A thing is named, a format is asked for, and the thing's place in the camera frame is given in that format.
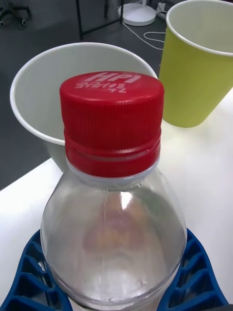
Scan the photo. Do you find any grey plastic waste bin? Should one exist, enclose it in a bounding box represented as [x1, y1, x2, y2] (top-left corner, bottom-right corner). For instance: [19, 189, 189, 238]
[9, 42, 158, 173]

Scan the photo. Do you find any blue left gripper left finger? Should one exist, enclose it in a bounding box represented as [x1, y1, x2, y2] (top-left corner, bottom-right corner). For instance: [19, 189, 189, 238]
[0, 229, 73, 311]

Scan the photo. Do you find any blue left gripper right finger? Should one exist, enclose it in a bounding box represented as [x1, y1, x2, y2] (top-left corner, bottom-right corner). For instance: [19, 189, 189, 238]
[157, 228, 230, 311]

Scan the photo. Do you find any round white stand base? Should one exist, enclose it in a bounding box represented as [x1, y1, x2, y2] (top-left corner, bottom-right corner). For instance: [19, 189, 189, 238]
[118, 0, 156, 26]

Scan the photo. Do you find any black office chair base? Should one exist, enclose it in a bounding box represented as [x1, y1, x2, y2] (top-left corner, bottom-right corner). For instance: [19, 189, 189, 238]
[0, 0, 32, 27]

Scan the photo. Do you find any clear bottle with red cap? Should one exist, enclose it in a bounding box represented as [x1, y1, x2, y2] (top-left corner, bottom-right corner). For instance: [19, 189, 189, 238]
[40, 72, 188, 311]

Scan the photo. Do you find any white power strip cable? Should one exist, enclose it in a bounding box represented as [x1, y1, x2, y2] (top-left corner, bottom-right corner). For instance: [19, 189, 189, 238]
[126, 23, 167, 51]

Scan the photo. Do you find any black metal table frame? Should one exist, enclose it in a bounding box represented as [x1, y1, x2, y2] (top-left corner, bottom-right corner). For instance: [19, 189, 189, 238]
[79, 0, 125, 41]

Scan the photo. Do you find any yellow-green plastic waste bin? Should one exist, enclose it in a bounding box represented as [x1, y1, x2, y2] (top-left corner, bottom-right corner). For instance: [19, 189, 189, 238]
[158, 0, 233, 128]

